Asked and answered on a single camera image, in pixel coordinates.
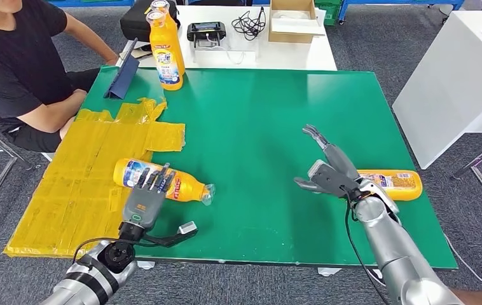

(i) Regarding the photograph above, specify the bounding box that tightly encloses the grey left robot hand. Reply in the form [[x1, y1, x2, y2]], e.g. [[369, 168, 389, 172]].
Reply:
[[121, 163, 177, 231]]

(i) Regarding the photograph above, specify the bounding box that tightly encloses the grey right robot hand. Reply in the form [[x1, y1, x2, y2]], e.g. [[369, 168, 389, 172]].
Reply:
[[293, 124, 362, 198]]

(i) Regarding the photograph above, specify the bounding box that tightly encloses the orange detergent bottle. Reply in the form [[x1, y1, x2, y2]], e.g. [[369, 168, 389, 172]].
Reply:
[[113, 158, 216, 207], [146, 10, 184, 92], [357, 169, 423, 202], [150, 0, 186, 77]]

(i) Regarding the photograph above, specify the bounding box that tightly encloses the blue tablet case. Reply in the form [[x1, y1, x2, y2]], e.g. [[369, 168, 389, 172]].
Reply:
[[103, 37, 140, 100]]

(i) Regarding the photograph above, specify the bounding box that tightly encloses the black smartphone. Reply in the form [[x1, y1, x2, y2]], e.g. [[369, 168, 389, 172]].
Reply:
[[129, 44, 155, 60]]

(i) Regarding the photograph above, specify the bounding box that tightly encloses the black carrying case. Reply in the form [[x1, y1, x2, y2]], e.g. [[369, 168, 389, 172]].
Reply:
[[120, 0, 182, 43]]

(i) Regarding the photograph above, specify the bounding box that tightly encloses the yellow taped sheet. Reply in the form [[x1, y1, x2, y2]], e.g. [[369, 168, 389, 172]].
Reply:
[[3, 97, 186, 259]]

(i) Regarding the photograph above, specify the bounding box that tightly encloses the black handheld controller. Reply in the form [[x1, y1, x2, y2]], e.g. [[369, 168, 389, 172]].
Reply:
[[186, 21, 228, 48]]

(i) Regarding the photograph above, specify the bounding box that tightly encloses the seated person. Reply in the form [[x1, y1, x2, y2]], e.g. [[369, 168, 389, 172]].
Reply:
[[0, 0, 120, 153]]

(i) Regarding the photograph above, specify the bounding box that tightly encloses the open cardboard box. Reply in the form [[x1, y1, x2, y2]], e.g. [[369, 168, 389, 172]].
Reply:
[[268, 0, 327, 44]]

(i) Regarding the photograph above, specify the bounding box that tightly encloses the white side table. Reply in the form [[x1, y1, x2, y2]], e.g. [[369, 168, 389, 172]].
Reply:
[[392, 10, 482, 170]]

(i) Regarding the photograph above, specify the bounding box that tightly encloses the green plastic crate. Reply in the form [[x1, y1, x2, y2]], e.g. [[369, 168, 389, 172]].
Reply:
[[314, 0, 343, 25]]

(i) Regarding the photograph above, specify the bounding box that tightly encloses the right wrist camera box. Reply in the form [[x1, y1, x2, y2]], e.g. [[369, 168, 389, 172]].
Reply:
[[306, 159, 362, 199]]

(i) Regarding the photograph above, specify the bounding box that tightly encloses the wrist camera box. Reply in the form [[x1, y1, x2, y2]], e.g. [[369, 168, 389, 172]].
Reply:
[[306, 159, 362, 199], [142, 220, 199, 248]]

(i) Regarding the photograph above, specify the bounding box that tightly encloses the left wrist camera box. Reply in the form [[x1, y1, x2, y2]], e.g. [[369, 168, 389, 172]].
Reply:
[[142, 220, 199, 248]]

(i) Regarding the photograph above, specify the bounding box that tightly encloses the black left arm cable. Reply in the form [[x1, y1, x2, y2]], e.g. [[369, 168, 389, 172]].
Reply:
[[71, 236, 120, 265]]

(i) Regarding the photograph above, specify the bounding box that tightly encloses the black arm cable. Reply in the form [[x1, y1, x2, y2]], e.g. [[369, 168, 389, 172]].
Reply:
[[71, 236, 120, 265], [343, 196, 390, 305]]

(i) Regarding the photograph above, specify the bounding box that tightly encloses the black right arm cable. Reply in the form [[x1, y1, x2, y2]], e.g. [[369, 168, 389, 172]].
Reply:
[[343, 196, 390, 305]]

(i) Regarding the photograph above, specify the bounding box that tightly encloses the black cable bundle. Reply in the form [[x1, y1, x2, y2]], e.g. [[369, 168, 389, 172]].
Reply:
[[231, 6, 267, 42]]

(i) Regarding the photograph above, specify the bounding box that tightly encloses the white floor cable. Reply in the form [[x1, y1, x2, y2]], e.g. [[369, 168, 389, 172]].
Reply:
[[443, 235, 482, 292]]

